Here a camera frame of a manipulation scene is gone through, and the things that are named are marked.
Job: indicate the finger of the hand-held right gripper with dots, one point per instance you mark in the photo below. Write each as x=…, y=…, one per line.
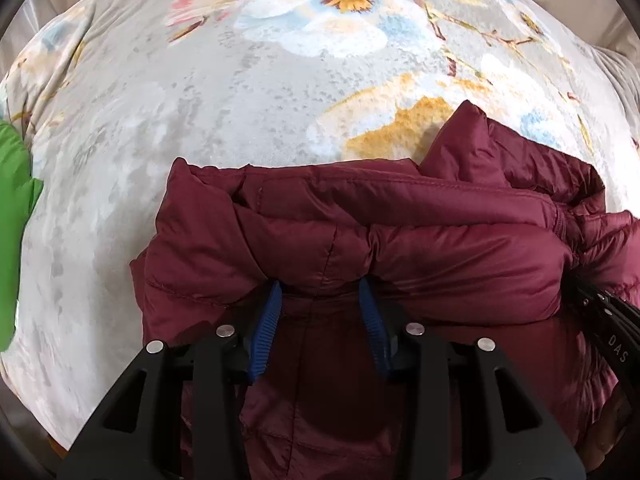
x=607, y=300

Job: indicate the floral fleece blanket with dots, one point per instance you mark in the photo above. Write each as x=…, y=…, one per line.
x=200, y=110

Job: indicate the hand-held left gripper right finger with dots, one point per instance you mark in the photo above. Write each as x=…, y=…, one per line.
x=372, y=330

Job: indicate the green cloth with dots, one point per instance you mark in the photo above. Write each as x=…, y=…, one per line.
x=15, y=220

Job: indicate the maroon puffer jacket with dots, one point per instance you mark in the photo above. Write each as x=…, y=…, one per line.
x=400, y=220

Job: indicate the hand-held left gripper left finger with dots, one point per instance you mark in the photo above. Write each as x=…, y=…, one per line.
x=265, y=330

